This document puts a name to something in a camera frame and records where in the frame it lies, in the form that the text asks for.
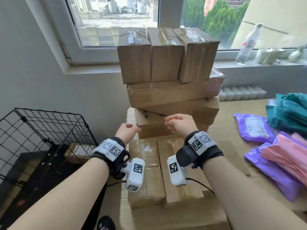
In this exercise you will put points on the pink mailer bag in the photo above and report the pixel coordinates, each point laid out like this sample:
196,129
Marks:
287,155

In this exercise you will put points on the person's left forearm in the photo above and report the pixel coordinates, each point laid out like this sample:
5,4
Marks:
60,201

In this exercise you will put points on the white radiator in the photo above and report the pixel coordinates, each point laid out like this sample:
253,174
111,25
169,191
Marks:
242,93

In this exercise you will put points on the wooden table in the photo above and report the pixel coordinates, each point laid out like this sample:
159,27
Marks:
227,122

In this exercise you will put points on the small labelled box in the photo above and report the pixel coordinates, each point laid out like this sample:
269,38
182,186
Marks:
81,150

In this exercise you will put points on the white wrist camera with markers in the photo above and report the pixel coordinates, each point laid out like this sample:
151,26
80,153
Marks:
176,172
134,172

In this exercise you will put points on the person's left hand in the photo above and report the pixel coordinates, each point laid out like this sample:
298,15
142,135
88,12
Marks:
127,132

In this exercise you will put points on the clear plastic bottle red label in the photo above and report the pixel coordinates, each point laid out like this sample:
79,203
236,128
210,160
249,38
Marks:
248,45

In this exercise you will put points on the person's black shoe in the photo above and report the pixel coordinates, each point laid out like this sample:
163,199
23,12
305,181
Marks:
105,223

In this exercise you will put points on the person's right hand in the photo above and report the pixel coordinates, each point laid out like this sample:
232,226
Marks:
183,124

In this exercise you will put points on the small white vase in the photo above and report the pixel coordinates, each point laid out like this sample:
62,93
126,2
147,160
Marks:
295,55

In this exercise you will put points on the person's right forearm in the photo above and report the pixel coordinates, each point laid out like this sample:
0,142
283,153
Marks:
239,201

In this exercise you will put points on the large taped box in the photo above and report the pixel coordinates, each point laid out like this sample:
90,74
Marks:
163,98

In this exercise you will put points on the beige window cover sheet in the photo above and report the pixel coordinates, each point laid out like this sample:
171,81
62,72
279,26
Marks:
268,19

